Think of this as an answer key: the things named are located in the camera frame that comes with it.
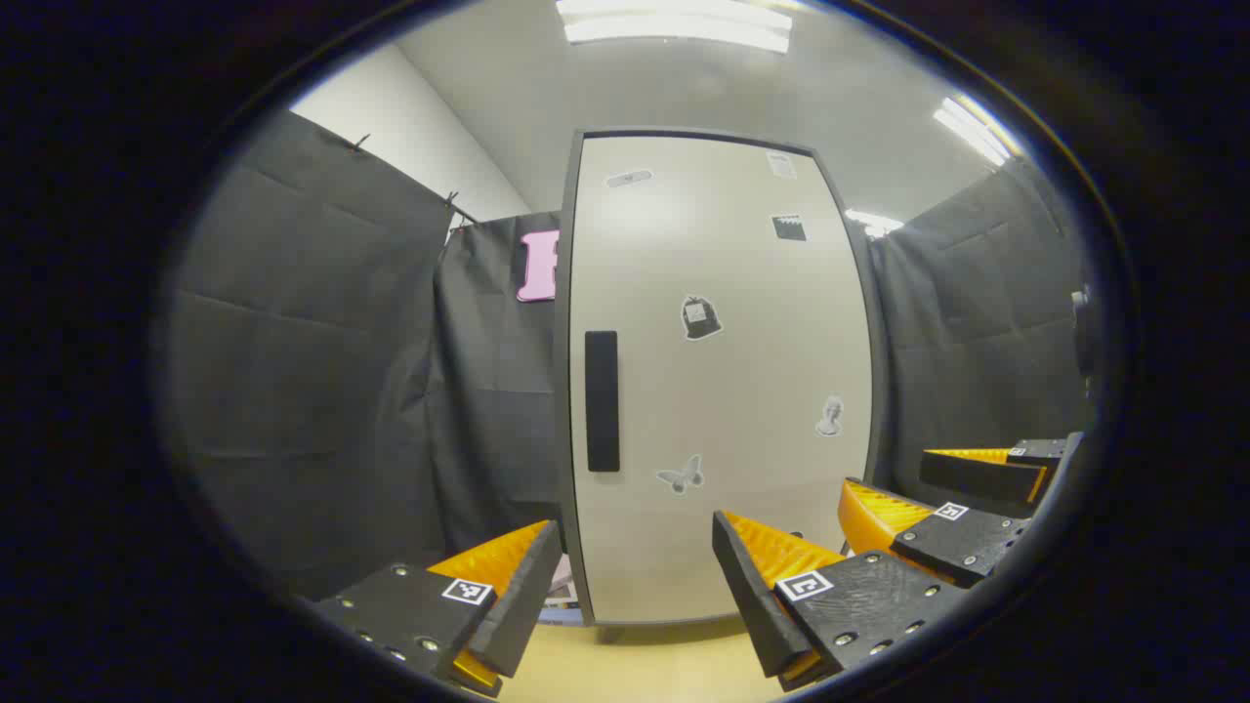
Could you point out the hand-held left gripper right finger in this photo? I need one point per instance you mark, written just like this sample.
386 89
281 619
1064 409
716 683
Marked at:
750 596

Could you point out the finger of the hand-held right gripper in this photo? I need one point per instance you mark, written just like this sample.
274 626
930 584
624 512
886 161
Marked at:
962 542
981 476

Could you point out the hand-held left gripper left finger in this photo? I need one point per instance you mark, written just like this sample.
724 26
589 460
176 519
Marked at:
522 605

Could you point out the grey cabinet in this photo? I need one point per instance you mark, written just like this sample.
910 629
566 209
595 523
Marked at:
561 391

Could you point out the stack of booklets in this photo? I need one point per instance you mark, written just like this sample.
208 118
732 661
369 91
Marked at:
562 598

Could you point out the ceiling light panel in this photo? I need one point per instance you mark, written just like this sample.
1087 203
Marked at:
872 223
977 129
674 24

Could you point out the black backdrop cloth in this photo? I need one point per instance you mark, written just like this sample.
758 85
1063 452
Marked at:
312 391

